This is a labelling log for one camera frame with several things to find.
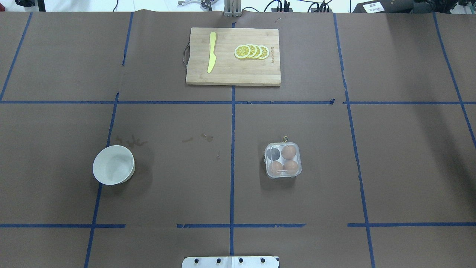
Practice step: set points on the long metal grabber stick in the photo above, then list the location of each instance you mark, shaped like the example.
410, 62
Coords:
206, 5

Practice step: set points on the white ceramic bowl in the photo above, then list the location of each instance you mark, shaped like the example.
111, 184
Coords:
114, 165

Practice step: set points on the brown egg in box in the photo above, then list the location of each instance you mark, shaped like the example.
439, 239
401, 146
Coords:
291, 167
288, 152

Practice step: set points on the brown egg rear in box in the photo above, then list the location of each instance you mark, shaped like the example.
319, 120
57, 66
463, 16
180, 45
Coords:
291, 167

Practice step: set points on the clear plastic egg box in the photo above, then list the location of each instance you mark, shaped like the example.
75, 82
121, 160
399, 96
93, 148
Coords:
272, 152

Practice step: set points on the brown egg from bowl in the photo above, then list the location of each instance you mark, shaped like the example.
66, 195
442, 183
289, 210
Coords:
276, 168

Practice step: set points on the black electronics box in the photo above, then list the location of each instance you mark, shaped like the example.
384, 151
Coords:
384, 6

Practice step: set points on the bamboo cutting board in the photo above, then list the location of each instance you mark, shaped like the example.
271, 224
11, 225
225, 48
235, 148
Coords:
228, 70

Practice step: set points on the brown egg front in box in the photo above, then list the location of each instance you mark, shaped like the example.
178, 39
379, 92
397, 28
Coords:
288, 152

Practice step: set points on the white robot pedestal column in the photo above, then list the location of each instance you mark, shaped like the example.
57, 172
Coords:
231, 262

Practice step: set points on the aluminium frame post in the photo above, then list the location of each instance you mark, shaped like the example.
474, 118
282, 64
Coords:
232, 8

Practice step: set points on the yellow plastic knife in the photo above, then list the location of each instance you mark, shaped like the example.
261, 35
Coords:
212, 56

